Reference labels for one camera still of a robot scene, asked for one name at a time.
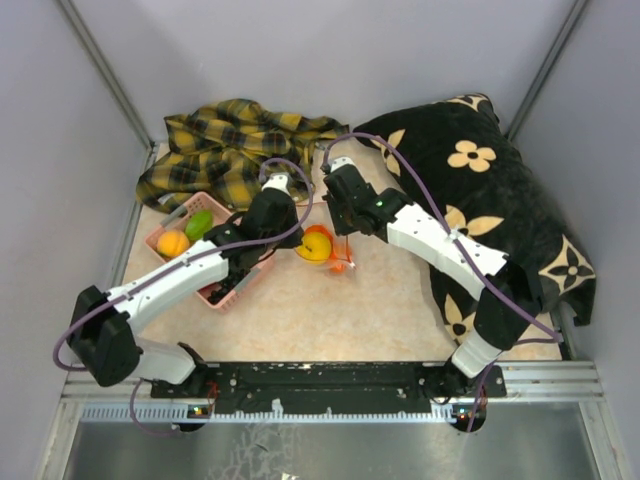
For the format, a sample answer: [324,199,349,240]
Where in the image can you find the clear orange-zipper zip bag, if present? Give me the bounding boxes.
[294,224,356,275]

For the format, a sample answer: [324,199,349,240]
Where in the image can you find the yellow toy fruit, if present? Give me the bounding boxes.
[295,232,332,265]

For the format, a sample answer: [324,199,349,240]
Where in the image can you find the orange toy fruit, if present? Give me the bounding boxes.
[304,224,347,275]

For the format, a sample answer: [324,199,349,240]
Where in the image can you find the pink plastic basket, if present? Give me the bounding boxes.
[144,192,275,313]

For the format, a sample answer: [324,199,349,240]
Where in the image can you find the green toy fruit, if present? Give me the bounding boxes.
[184,210,214,243]

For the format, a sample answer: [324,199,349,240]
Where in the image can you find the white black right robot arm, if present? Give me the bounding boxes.
[323,157,542,396]

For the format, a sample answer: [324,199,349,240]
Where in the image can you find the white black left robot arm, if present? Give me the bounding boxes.
[67,187,302,397]

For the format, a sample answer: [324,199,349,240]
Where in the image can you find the yellow plaid shirt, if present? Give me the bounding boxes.
[136,99,349,213]

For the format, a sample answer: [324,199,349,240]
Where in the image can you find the dark toy grapes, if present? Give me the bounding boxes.
[207,270,247,305]

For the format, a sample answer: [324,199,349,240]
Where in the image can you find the yellow-orange toy peach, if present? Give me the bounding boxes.
[155,230,191,258]

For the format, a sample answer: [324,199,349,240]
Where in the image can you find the black floral pillow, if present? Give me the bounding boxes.
[356,93,597,326]

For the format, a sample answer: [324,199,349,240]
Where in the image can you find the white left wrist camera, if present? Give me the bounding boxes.
[261,173,290,196]

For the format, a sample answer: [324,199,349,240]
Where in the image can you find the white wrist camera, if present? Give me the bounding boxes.
[261,173,290,196]
[321,156,354,175]

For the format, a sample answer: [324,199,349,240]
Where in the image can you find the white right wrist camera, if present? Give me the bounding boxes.
[321,156,354,175]

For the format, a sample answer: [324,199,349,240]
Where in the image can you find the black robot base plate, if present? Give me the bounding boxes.
[151,362,482,415]

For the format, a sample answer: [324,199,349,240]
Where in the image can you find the white slotted cable duct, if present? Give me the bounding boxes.
[79,402,481,425]

